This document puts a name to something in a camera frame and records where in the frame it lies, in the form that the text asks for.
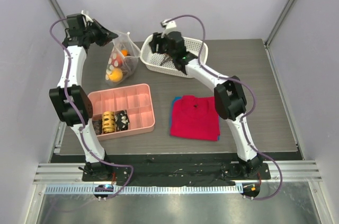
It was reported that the yellow patterned rolled sock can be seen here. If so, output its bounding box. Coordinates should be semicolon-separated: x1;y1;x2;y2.
102;111;115;134

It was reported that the right aluminium frame post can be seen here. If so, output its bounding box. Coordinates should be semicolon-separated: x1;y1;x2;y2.
264;0;297;49

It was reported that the fake yellow grape bunch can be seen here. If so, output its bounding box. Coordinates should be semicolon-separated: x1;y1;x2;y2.
159;54;173;66

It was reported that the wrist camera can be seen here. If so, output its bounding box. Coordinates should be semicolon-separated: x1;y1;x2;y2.
66;11;93;37
160;19;177;37

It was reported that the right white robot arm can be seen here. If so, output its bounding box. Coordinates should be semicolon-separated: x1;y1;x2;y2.
149;31;263;179

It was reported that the yellow fake fruit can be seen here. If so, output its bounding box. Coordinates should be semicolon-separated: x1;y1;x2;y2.
108;68;123;83

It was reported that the red folded shirt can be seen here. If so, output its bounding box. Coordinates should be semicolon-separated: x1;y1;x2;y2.
169;95;221;142

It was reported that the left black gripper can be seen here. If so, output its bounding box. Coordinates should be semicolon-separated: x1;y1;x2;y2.
83;20;118;48

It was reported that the black white patterned sock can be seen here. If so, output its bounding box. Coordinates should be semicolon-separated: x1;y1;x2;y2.
114;110;130;131

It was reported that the white perforated plastic basket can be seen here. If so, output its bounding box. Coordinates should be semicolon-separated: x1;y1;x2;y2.
140;32;209;78

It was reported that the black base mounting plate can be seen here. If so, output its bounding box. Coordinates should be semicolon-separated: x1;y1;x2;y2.
50;152;304;187

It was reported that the clear polka dot zip bag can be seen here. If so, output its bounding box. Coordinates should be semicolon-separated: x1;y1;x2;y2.
105;32;141;86

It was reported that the brown patterned rolled sock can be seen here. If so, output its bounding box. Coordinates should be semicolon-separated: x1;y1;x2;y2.
92;120;103;135

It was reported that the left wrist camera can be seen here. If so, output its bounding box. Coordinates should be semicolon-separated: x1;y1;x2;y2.
66;11;93;37

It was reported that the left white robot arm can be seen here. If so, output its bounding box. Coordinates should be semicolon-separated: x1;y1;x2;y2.
49;13;117;181

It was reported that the slotted white cable duct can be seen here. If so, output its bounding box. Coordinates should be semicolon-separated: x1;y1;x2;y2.
44;183;243;195

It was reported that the pink divided organizer tray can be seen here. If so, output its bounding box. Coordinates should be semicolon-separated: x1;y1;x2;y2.
88;84;155;141

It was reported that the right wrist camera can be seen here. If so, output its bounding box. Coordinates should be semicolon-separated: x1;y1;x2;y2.
160;19;177;37

